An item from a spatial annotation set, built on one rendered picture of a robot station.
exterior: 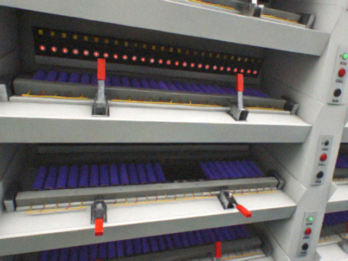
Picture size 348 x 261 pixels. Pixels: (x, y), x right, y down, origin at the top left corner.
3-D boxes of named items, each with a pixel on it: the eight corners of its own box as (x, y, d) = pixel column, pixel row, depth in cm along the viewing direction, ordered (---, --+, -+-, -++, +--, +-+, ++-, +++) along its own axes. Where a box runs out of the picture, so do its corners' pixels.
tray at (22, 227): (289, 217, 56) (307, 189, 51) (-6, 257, 37) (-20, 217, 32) (246, 166, 72) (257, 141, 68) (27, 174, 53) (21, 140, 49)
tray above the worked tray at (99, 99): (304, 142, 52) (335, 85, 46) (-15, 143, 33) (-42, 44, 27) (255, 105, 69) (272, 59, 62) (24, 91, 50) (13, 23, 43)
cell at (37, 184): (48, 172, 49) (42, 194, 43) (38, 173, 48) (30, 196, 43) (47, 166, 48) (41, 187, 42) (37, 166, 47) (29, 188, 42)
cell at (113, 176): (117, 169, 53) (119, 190, 48) (109, 170, 53) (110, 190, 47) (117, 163, 52) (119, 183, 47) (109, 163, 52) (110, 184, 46)
